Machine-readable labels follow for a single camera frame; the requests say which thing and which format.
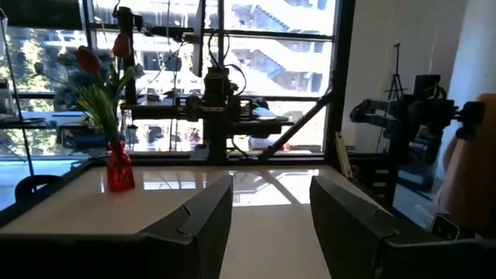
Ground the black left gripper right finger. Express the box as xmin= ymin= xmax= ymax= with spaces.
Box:
xmin=309 ymin=176 xmax=398 ymax=279

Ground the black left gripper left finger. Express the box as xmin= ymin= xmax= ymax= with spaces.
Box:
xmin=139 ymin=174 xmax=235 ymax=279

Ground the blue flower bunch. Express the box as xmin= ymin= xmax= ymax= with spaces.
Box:
xmin=33 ymin=60 xmax=146 ymax=144
xmin=52 ymin=69 xmax=117 ymax=144

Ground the red tulip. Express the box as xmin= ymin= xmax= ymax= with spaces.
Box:
xmin=74 ymin=45 xmax=104 ymax=75
xmin=111 ymin=33 xmax=133 ymax=59

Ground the red vase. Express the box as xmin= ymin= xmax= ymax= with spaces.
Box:
xmin=106 ymin=141 xmax=136 ymax=193

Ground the black desk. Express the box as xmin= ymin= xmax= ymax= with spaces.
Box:
xmin=119 ymin=96 xmax=295 ymax=154

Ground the light wooden slat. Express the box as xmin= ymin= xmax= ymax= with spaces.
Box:
xmin=334 ymin=130 xmax=354 ymax=180

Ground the black desk pole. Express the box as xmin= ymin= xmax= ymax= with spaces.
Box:
xmin=115 ymin=5 xmax=141 ymax=105

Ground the smartphone with white edge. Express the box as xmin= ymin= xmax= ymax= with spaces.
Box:
xmin=429 ymin=212 xmax=461 ymax=242

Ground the person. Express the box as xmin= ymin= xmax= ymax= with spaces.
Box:
xmin=433 ymin=92 xmax=496 ymax=237

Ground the black tripod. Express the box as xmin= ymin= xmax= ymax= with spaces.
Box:
xmin=383 ymin=42 xmax=406 ymax=102

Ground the black curved chair back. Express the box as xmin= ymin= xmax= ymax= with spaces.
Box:
xmin=14 ymin=174 xmax=64 ymax=203

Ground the black aluminium rig frame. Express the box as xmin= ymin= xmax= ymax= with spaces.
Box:
xmin=0 ymin=0 xmax=396 ymax=229

